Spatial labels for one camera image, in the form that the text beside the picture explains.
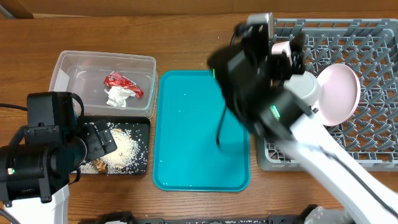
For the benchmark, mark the pink round plate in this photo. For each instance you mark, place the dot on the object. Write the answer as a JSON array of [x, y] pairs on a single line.
[[339, 94]]

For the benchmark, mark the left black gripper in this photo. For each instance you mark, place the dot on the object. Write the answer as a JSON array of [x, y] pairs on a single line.
[[97, 148]]

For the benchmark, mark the red snack wrapper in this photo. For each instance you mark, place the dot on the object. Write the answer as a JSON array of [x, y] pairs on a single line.
[[116, 79]]

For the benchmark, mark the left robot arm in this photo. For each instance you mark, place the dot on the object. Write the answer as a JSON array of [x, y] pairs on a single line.
[[36, 164]]

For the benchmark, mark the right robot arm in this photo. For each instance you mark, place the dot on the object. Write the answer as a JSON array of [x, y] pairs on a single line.
[[251, 75]]

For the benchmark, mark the black plastic tray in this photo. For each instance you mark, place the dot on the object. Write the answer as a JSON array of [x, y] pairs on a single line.
[[143, 130]]

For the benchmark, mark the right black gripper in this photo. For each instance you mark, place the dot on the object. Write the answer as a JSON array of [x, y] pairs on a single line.
[[278, 61]]

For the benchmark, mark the pink bowl with food scraps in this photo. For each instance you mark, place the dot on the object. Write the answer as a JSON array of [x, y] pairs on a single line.
[[282, 47]]

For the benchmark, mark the clear plastic storage bin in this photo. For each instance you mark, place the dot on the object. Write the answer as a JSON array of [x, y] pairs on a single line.
[[84, 73]]

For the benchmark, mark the spilled white rice pile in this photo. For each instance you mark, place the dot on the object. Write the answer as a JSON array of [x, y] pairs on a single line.
[[127, 149]]

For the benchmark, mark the grey dishwasher rack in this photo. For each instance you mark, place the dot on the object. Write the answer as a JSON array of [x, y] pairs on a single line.
[[368, 47]]

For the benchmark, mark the food scraps in bowl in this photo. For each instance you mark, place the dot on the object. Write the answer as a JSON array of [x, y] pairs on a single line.
[[100, 166]]

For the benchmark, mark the white napkin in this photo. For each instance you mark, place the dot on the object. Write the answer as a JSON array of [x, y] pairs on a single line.
[[118, 95]]

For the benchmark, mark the teal serving tray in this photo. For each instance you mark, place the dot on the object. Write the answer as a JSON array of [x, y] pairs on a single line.
[[199, 145]]

